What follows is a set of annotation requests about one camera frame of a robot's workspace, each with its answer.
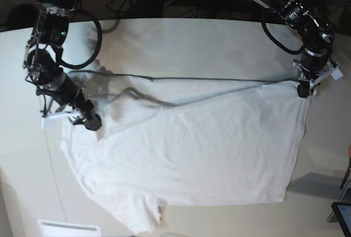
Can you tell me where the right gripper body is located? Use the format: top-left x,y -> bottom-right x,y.
36,75 -> 95,119

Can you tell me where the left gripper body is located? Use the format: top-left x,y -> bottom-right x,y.
293,56 -> 329,82

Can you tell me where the white T-shirt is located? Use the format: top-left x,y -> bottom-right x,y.
60,77 -> 310,234

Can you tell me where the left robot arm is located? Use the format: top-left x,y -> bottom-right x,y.
253,0 -> 338,98

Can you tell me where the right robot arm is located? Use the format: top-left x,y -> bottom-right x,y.
23,0 -> 103,131

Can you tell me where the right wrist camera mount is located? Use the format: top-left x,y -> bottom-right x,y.
41,111 -> 80,129

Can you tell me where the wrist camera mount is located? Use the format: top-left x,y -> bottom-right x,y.
41,111 -> 80,129
309,61 -> 343,96

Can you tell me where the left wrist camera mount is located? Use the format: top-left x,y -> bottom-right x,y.
309,61 -> 343,96

